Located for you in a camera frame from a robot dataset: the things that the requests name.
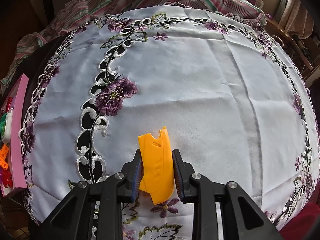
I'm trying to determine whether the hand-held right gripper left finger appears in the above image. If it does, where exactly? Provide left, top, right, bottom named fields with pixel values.
left=41, top=149, right=143, bottom=240

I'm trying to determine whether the orange toy block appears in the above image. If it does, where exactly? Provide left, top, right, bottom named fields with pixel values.
left=0, top=142, right=12, bottom=173

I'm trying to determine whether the green white round container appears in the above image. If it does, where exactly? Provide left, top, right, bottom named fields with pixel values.
left=0, top=109, right=14, bottom=143

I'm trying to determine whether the pink-rimmed white cardboard box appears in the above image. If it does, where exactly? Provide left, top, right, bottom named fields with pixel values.
left=0, top=73, right=30, bottom=197

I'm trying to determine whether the white embroidered floral tablecloth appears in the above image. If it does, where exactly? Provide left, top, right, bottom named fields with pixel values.
left=19, top=1, right=320, bottom=240

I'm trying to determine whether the person's dark red clothing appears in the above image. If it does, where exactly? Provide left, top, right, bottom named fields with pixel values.
left=280, top=202, right=320, bottom=240

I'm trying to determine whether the wooden desk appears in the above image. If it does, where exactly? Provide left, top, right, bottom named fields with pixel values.
left=265, top=12, right=320, bottom=85

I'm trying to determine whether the wooden wardrobe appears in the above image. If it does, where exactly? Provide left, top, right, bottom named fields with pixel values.
left=0, top=0, right=55, bottom=63

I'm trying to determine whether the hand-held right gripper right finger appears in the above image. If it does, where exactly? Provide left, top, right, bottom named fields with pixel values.
left=172, top=149, right=282, bottom=240

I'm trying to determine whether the yellow plastic shell piece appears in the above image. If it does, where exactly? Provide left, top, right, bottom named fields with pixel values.
left=138, top=126, right=175, bottom=203

